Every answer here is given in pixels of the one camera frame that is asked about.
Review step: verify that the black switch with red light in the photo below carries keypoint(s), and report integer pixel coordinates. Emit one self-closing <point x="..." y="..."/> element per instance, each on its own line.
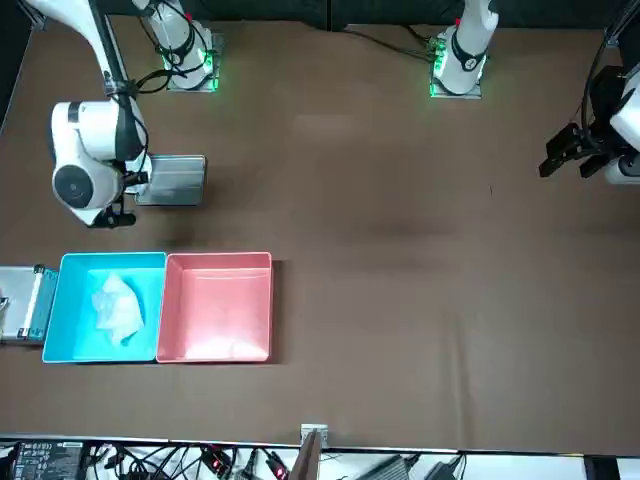
<point x="217" y="457"/>
<point x="277" y="465"/>

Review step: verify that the pink plastic box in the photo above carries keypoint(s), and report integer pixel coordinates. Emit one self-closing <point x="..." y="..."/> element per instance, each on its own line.
<point x="215" y="310"/>

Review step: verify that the aluminium case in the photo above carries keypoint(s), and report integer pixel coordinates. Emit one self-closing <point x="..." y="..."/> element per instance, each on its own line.
<point x="20" y="305"/>

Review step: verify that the aluminium frame rail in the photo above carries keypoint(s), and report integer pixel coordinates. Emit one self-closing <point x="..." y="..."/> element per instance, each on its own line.
<point x="620" y="25"/>

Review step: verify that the blue plastic box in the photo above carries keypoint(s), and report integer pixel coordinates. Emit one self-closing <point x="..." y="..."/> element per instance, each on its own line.
<point x="70" y="300"/>

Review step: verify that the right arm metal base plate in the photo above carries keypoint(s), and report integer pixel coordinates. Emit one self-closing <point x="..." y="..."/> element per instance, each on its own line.
<point x="195" y="88"/>

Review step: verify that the labelled black power adapter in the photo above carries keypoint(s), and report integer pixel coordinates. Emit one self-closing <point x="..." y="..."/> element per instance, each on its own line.
<point x="45" y="460"/>

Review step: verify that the metal post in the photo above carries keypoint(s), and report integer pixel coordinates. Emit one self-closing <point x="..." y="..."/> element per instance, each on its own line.
<point x="312" y="450"/>

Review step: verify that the used face mask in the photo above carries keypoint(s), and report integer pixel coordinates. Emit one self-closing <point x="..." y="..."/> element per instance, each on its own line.
<point x="117" y="310"/>

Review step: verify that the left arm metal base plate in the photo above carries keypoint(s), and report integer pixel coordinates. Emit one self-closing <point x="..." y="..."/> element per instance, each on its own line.
<point x="455" y="95"/>

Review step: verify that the small black power adapter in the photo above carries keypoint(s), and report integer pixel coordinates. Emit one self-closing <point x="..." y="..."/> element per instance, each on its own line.
<point x="442" y="471"/>

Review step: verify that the grey power adapter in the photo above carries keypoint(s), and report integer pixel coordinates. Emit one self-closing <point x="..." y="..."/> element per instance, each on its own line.
<point x="395" y="467"/>

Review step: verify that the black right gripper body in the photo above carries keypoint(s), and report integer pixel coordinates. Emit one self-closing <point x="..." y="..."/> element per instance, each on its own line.
<point x="136" y="184"/>

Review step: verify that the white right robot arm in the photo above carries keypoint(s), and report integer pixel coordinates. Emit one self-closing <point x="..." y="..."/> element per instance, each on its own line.
<point x="80" y="135"/>

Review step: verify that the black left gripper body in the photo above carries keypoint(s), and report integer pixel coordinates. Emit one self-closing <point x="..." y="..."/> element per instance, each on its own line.
<point x="600" y="137"/>

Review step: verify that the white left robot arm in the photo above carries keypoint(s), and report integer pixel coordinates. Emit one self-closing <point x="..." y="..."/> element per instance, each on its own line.
<point x="470" y="45"/>

